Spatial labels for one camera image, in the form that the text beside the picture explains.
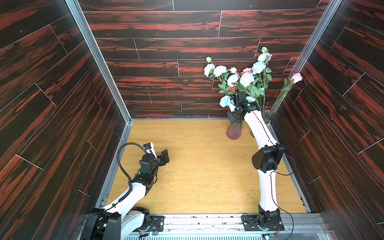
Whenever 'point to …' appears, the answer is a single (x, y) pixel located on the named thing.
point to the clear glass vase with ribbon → (268, 116)
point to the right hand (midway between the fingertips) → (237, 114)
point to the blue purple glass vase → (234, 129)
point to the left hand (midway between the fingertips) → (162, 151)
